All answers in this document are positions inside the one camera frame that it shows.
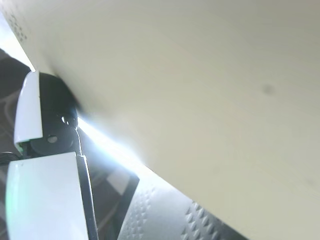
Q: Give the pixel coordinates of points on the cream hardcover book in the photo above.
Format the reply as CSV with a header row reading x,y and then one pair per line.
x,y
187,87

